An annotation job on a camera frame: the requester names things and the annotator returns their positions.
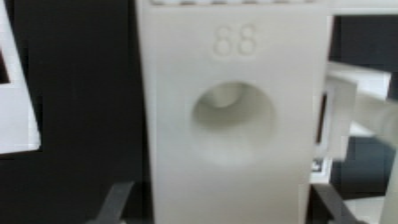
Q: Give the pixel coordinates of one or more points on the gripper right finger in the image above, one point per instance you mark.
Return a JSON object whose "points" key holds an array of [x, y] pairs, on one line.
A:
{"points": [[334, 204]]}

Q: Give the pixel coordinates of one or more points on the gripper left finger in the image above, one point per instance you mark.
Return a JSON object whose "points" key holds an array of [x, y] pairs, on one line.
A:
{"points": [[110, 212]]}

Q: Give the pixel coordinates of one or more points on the white chair back frame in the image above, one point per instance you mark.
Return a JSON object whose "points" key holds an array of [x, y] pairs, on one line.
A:
{"points": [[243, 106]]}

